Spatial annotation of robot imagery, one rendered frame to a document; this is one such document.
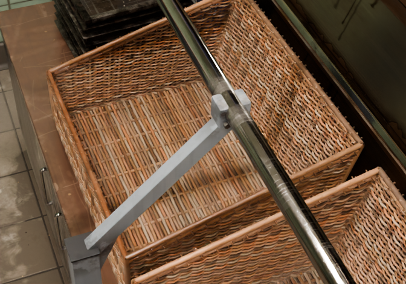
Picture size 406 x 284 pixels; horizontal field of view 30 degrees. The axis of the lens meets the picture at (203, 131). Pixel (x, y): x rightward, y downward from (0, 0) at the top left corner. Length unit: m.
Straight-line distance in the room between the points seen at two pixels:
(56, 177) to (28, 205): 0.73
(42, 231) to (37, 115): 0.59
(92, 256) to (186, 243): 0.33
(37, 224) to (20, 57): 0.59
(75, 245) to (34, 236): 1.23
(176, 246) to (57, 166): 0.44
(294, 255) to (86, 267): 0.49
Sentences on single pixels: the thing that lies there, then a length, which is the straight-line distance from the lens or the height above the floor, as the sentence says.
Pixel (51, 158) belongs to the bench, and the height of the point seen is 0.58.
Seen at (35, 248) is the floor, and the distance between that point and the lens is 2.31.
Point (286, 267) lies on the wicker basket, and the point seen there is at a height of 0.62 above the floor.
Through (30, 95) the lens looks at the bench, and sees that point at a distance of 1.90.
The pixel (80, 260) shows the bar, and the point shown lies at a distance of 1.10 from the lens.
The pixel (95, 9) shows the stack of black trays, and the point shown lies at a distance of 1.81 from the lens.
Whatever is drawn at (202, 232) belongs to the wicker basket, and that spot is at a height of 0.74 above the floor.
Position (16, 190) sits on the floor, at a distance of 2.47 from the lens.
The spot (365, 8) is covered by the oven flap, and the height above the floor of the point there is 1.05.
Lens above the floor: 1.85
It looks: 45 degrees down
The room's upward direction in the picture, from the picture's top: 3 degrees clockwise
